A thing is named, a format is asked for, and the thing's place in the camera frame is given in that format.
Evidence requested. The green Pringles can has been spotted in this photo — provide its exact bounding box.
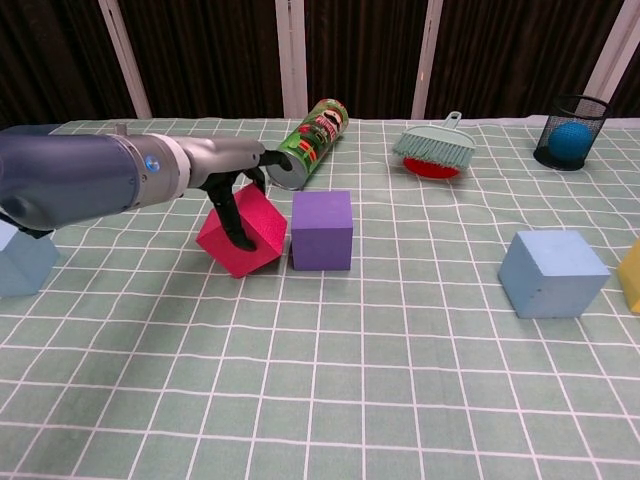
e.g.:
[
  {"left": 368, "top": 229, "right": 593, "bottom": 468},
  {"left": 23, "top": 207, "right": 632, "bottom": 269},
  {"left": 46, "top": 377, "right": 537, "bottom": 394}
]
[{"left": 265, "top": 98, "right": 349, "bottom": 192}]

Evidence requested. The white frame post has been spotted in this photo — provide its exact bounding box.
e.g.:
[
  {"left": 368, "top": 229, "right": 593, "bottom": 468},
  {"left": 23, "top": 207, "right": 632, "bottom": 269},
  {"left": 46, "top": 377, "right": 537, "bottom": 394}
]
[
  {"left": 275, "top": 0, "right": 309, "bottom": 120},
  {"left": 411, "top": 0, "right": 444, "bottom": 120},
  {"left": 98, "top": 0, "right": 152, "bottom": 120},
  {"left": 582, "top": 0, "right": 640, "bottom": 119}
]

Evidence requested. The blue textured ball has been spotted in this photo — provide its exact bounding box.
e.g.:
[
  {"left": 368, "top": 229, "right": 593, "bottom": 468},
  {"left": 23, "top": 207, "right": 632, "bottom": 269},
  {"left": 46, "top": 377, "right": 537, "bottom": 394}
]
[{"left": 548, "top": 122, "right": 592, "bottom": 161}]

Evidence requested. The black mesh pen cup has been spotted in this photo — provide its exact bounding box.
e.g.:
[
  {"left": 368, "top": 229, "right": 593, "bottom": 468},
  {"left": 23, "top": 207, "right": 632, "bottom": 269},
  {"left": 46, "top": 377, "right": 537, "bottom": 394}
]
[{"left": 532, "top": 94, "right": 613, "bottom": 172}]

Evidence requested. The pink foam cube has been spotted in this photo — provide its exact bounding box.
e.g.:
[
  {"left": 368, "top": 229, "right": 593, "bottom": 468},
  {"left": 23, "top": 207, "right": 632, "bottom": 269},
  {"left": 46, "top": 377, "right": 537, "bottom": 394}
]
[{"left": 195, "top": 183, "right": 290, "bottom": 279}]

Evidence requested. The teal hand brush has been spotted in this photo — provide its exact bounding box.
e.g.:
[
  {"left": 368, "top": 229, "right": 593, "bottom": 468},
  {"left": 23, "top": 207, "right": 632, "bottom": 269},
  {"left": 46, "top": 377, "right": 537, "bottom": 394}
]
[{"left": 392, "top": 111, "right": 476, "bottom": 169}]

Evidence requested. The yellow foam cube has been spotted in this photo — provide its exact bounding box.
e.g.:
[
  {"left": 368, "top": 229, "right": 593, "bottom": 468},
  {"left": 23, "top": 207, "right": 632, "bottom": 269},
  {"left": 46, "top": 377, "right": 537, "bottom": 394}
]
[{"left": 616, "top": 238, "right": 640, "bottom": 315}]

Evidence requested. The purple foam cube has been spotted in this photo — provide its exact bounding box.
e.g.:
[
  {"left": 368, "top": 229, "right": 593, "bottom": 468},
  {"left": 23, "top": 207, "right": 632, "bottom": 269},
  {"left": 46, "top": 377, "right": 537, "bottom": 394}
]
[{"left": 291, "top": 190, "right": 354, "bottom": 273}]

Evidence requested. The green checkered tablecloth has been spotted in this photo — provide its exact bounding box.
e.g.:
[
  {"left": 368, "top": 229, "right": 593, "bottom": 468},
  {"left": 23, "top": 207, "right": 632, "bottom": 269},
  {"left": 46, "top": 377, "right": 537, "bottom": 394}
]
[{"left": 0, "top": 117, "right": 640, "bottom": 480}]

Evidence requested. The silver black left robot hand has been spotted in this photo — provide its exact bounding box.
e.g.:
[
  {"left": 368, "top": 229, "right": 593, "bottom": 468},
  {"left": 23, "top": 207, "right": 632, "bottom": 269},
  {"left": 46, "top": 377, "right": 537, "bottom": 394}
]
[{"left": 187, "top": 138, "right": 296, "bottom": 251}]

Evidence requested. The dark blue table pad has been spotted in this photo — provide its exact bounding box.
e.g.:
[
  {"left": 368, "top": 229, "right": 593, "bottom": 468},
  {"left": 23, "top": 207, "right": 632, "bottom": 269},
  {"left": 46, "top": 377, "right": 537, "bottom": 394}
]
[{"left": 0, "top": 122, "right": 64, "bottom": 137}]

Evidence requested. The red round disc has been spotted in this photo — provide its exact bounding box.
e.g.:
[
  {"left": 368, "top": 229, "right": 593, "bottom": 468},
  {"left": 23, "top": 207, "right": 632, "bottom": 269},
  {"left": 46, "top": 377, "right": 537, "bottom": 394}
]
[{"left": 402, "top": 156, "right": 460, "bottom": 180}]

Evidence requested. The light blue foam cube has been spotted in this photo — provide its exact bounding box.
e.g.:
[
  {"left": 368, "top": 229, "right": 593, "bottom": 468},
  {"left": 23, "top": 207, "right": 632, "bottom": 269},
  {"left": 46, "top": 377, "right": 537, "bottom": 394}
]
[
  {"left": 497, "top": 229, "right": 612, "bottom": 320},
  {"left": 0, "top": 219, "right": 61, "bottom": 299}
]

